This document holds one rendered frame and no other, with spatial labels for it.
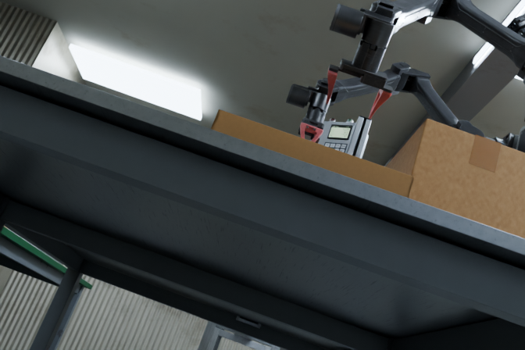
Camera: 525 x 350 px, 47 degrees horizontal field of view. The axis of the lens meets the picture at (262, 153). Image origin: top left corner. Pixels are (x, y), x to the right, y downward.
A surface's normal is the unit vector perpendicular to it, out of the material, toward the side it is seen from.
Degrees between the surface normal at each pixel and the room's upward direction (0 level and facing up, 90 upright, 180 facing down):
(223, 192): 90
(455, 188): 90
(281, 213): 90
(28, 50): 90
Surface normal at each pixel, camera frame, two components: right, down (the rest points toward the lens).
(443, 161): 0.07, -0.33
